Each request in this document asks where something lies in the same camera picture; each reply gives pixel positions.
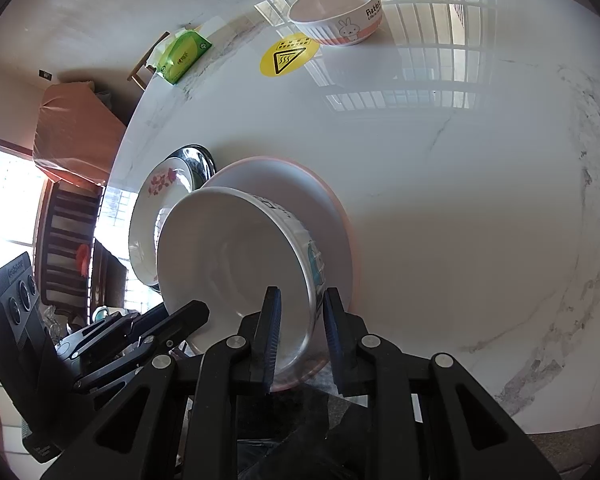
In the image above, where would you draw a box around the light wooden chair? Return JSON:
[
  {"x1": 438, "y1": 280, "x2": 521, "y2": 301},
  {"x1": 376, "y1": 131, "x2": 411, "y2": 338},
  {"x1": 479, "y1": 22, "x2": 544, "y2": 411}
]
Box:
[{"x1": 126, "y1": 31, "x2": 171, "y2": 92}]

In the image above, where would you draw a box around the white bowl with rabbit print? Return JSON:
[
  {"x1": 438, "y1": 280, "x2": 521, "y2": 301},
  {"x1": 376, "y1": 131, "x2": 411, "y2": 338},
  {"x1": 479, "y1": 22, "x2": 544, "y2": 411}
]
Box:
[{"x1": 287, "y1": 0, "x2": 384, "y2": 47}]

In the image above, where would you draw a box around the yellow round warning sticker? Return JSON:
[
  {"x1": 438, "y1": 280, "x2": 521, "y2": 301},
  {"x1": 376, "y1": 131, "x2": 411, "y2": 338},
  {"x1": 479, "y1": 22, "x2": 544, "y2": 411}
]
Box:
[{"x1": 259, "y1": 32, "x2": 321, "y2": 78}]

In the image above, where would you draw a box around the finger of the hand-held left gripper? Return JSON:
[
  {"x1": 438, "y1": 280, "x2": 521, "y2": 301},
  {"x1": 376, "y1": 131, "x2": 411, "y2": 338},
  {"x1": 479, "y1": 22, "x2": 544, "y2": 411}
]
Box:
[
  {"x1": 72, "y1": 342, "x2": 181, "y2": 395},
  {"x1": 55, "y1": 300, "x2": 211, "y2": 361}
]

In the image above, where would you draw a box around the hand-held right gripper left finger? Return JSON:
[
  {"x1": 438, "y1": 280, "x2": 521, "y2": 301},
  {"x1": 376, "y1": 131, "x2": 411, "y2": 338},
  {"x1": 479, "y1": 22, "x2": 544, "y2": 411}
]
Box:
[{"x1": 40, "y1": 286, "x2": 283, "y2": 480}]

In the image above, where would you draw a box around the dark wooden slatted chair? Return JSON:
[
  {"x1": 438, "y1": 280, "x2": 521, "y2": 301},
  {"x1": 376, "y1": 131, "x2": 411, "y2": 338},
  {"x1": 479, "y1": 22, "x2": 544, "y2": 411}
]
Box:
[{"x1": 40, "y1": 180, "x2": 106, "y2": 321}]

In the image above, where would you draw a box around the pink bowl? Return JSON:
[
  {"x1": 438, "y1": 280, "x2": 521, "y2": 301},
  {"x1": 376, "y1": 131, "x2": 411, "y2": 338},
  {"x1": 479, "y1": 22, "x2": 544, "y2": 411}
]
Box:
[{"x1": 200, "y1": 156, "x2": 363, "y2": 393}]

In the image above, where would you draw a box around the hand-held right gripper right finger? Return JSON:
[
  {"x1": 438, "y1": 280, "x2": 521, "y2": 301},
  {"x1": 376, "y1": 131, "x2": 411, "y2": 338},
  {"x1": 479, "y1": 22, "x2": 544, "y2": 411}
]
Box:
[{"x1": 322, "y1": 287, "x2": 563, "y2": 480}]

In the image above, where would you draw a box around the orange cloth covered furniture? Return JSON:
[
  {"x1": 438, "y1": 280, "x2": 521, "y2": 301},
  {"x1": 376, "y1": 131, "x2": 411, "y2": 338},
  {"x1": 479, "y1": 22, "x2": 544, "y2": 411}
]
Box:
[{"x1": 32, "y1": 81, "x2": 128, "y2": 186}]

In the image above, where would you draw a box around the green tissue pack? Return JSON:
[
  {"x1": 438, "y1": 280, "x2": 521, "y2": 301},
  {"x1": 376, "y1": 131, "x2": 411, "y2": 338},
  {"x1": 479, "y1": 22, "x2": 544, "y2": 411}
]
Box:
[{"x1": 152, "y1": 30, "x2": 213, "y2": 85}]

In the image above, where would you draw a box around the white plate with rose print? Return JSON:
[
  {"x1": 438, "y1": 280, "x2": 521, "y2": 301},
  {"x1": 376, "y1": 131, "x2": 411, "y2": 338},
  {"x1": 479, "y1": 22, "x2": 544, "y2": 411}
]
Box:
[{"x1": 128, "y1": 157, "x2": 193, "y2": 291}]

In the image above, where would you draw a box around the white bowl with blue stripes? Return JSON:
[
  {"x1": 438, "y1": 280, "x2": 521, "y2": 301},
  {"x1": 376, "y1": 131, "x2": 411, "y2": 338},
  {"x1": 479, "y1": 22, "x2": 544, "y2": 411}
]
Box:
[{"x1": 156, "y1": 186, "x2": 328, "y2": 386}]

